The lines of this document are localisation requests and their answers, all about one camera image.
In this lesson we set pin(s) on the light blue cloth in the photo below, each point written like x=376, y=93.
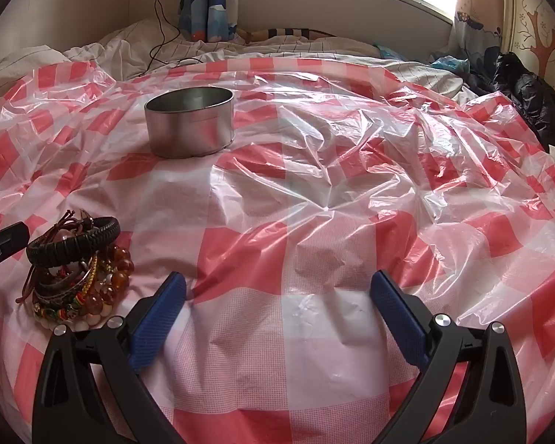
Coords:
x=384, y=50

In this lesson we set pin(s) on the black jacket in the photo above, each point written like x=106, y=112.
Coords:
x=527, y=88

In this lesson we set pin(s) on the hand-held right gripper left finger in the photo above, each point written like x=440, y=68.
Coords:
x=162, y=307

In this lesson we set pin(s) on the blue cartoon print curtain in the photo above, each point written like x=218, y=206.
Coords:
x=212, y=4

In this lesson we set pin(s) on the red checkered plastic sheet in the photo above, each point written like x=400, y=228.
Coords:
x=305, y=194

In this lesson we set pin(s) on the blue plastic bag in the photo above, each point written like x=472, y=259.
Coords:
x=448, y=64

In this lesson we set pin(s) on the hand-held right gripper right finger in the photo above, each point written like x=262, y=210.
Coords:
x=395, y=314

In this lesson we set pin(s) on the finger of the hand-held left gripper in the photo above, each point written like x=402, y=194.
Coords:
x=9, y=240

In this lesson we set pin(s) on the white striped quilt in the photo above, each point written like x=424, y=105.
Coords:
x=120, y=51

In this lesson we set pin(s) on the tree wall sticker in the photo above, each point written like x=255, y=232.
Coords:
x=548, y=41

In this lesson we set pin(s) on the round metal tin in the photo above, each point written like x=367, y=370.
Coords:
x=189, y=129

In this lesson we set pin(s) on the pale cartoon print curtain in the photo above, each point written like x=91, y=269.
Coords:
x=478, y=18

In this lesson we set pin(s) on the striped pillow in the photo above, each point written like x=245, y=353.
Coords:
x=282, y=33

